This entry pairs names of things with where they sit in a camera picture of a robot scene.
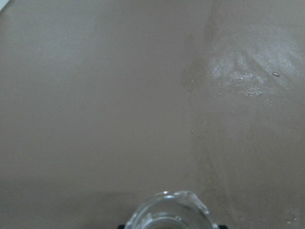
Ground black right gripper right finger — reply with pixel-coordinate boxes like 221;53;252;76
217;225;227;229

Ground clear glass shaker cup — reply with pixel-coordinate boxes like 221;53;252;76
124;190;219;229

